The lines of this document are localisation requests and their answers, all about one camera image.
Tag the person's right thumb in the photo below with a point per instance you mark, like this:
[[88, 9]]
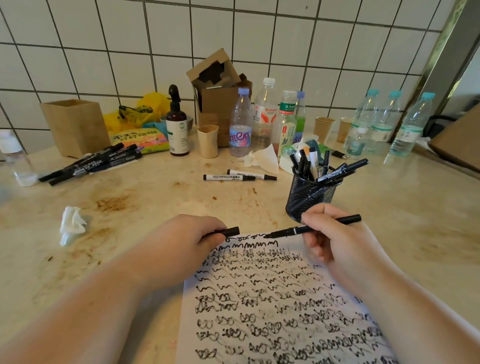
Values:
[[314, 240]]

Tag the crumpled white tissue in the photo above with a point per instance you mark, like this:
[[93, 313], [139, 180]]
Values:
[[72, 225]]

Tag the blue-capped green drink bottle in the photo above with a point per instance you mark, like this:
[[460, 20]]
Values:
[[300, 120]]

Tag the beige cup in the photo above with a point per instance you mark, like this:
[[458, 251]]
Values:
[[208, 141]]

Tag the person's left thumb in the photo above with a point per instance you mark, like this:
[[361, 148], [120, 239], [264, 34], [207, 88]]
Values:
[[212, 244]]

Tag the brown kraft paper container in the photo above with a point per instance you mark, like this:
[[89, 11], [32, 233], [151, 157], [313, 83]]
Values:
[[77, 127]]

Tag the person's right forearm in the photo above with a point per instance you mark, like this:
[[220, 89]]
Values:
[[420, 322]]

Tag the green-capped white-label bottle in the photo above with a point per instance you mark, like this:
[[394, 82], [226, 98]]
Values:
[[287, 123]]

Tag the open cardboard box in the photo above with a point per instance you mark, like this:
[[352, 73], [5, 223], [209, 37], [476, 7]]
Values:
[[219, 97]]

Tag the flat white tissue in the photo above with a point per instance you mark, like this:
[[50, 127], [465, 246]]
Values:
[[264, 159]]

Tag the dark brown spray bottle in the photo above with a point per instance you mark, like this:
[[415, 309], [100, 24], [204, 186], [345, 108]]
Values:
[[177, 127]]

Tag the scribbled white paper sheet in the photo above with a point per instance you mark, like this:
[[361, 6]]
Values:
[[270, 307]]

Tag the yellow plastic bag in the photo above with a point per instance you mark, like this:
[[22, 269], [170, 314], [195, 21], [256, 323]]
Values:
[[150, 107]]

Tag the white and teal plastic bag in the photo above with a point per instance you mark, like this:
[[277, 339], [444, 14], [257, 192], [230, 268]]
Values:
[[300, 148]]

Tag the brown paper cup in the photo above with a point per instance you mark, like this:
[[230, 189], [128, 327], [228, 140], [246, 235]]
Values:
[[324, 129], [343, 129]]

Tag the cluster of black markers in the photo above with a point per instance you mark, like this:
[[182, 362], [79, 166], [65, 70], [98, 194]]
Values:
[[93, 163]]

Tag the bundle of assorted markers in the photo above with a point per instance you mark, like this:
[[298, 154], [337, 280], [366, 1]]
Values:
[[318, 167]]

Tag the metal window frame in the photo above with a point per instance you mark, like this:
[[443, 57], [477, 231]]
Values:
[[446, 52]]

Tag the person's right hand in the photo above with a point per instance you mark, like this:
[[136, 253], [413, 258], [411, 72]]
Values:
[[348, 255]]

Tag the black marker pen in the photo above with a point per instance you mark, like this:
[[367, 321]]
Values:
[[285, 232]]

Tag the white-capped red-label bottle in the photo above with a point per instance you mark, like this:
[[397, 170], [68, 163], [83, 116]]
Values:
[[263, 116]]

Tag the black marker cap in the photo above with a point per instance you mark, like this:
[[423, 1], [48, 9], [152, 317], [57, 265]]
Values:
[[230, 232]]

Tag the small clear white-capped bottle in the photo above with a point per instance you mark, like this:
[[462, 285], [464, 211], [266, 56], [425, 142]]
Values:
[[17, 161]]

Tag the person's left hand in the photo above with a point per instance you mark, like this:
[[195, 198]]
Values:
[[176, 251]]

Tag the black mesh pen holder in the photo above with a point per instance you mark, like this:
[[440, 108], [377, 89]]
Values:
[[305, 198]]

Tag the colourful tissue packet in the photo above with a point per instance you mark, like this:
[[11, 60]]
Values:
[[140, 140]]

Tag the white barrel marker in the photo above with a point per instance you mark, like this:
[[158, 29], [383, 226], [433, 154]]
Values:
[[228, 177], [251, 174]]

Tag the purple-capped water bottle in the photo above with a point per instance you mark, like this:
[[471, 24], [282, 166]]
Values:
[[240, 127]]

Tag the person's left forearm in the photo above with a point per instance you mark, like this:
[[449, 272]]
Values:
[[75, 311]]

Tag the brown cardboard sheet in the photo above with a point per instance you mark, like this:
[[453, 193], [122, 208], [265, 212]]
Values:
[[459, 144]]

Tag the teal-capped water bottle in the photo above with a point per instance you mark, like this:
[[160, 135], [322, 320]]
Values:
[[363, 112], [384, 123], [410, 127]]

